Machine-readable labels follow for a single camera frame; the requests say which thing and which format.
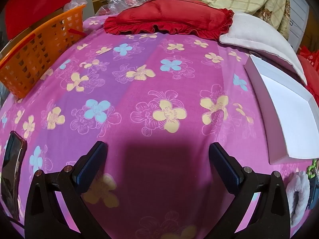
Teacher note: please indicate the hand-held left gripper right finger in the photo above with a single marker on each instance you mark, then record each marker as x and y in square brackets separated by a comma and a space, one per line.
[224, 166]

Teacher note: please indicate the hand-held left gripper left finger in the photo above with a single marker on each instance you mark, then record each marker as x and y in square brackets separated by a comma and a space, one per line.
[91, 164]

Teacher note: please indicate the white shallow box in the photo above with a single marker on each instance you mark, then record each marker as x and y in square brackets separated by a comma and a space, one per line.
[291, 109]

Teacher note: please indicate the black smartphone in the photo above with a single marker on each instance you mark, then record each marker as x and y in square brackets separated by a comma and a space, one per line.
[11, 169]

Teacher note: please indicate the pink floral bedsheet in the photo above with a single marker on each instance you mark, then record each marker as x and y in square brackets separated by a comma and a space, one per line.
[149, 79]

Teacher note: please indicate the orange plastic basket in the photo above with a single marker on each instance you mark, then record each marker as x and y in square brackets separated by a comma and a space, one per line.
[37, 54]

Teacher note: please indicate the red plastic stick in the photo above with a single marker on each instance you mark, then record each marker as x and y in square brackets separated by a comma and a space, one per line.
[76, 32]

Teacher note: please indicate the white pillow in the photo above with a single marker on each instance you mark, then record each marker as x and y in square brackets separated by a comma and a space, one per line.
[261, 34]

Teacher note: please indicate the plastic bag in basket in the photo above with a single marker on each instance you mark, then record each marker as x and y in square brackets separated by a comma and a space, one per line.
[76, 3]

